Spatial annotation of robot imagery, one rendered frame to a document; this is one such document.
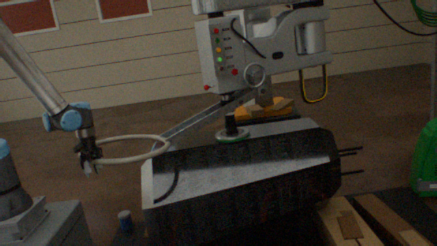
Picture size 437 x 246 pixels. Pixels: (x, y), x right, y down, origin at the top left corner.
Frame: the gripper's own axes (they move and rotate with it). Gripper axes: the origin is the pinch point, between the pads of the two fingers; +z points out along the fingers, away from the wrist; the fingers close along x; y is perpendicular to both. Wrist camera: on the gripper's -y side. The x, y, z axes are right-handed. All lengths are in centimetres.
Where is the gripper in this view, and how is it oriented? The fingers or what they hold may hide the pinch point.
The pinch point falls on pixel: (91, 173)
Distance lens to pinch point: 191.8
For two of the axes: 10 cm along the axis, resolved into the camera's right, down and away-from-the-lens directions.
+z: 0.9, 9.6, 2.7
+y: 8.3, 0.8, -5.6
